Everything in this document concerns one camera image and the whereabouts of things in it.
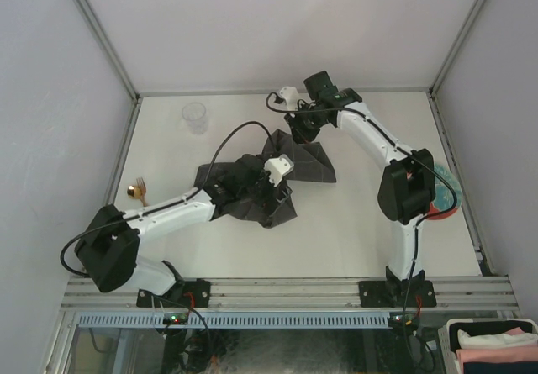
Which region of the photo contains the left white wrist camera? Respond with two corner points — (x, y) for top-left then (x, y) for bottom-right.
(264, 155), (294, 187)

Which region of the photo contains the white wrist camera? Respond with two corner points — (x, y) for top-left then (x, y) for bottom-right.
(277, 86), (301, 111)
(264, 155), (294, 187)

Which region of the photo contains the gold spoon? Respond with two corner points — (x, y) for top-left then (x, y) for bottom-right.
(126, 185), (149, 207)

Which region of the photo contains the dark grey checked cloth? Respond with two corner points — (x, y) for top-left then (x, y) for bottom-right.
(194, 129), (336, 229)

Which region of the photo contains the clear drinking glass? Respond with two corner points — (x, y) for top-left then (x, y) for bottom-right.
(182, 102), (208, 135)

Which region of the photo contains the blue slotted cable duct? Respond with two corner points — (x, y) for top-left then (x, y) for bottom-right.
(76, 311), (390, 329)

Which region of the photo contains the red and teal plate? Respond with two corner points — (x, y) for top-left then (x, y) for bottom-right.
(427, 162), (462, 220)

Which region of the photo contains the white laundry basket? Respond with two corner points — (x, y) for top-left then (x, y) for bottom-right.
(438, 319), (537, 373)

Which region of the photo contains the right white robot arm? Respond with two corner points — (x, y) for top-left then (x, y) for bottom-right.
(277, 71), (435, 308)

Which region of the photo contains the gold fork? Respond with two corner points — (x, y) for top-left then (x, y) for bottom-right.
(136, 177), (149, 207)

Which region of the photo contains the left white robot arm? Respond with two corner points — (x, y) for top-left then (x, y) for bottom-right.
(75, 155), (294, 307)

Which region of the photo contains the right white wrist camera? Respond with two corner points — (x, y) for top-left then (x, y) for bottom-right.
(277, 86), (301, 111)

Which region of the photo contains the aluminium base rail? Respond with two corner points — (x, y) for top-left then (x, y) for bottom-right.
(61, 277), (519, 312)

